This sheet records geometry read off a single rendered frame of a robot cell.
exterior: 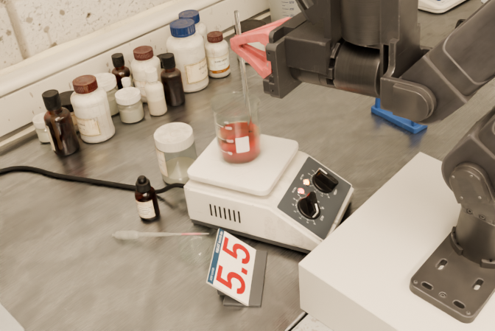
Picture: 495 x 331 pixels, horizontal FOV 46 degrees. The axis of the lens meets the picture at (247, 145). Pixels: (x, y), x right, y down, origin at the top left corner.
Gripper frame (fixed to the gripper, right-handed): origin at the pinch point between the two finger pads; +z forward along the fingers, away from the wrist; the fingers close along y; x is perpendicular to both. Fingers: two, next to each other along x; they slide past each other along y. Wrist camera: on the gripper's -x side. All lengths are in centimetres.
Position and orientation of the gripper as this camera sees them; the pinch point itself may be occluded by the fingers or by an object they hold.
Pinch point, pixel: (238, 43)
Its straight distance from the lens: 72.0
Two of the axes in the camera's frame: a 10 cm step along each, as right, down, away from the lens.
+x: 1.1, 8.4, 5.4
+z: -8.0, -2.5, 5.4
